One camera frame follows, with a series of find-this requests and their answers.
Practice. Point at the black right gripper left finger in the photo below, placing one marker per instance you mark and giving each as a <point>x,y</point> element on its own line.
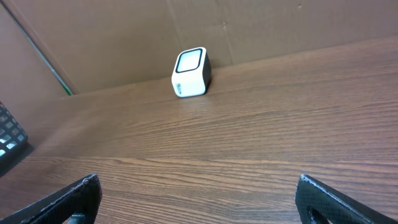
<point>76,203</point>

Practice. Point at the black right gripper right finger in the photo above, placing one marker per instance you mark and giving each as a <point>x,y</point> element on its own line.
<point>317,202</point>

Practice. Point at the grey plastic mesh basket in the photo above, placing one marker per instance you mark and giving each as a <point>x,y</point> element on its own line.
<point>13,137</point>

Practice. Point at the brown cardboard back panel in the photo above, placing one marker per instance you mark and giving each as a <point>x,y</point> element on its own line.
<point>56,49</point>

